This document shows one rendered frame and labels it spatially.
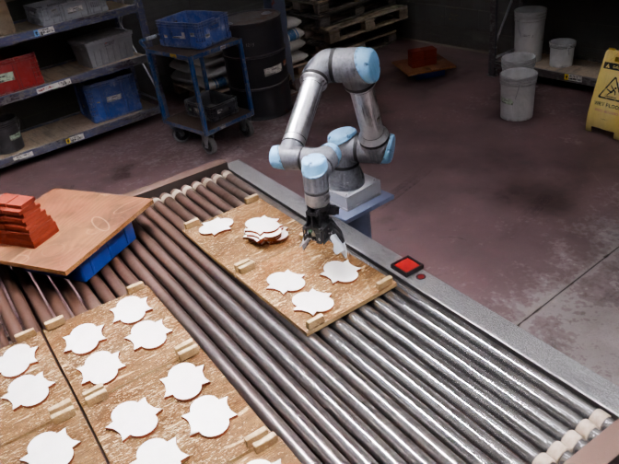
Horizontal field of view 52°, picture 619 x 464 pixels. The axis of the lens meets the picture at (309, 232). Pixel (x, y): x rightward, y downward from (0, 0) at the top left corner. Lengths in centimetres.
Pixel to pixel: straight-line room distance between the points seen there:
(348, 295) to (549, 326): 158
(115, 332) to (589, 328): 225
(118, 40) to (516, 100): 355
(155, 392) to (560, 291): 238
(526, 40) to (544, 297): 350
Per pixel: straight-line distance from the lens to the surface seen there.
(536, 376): 176
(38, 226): 243
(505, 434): 162
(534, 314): 343
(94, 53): 625
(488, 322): 191
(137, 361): 192
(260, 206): 254
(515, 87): 550
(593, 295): 360
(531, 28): 652
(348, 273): 206
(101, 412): 181
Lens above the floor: 213
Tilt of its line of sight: 31 degrees down
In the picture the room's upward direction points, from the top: 8 degrees counter-clockwise
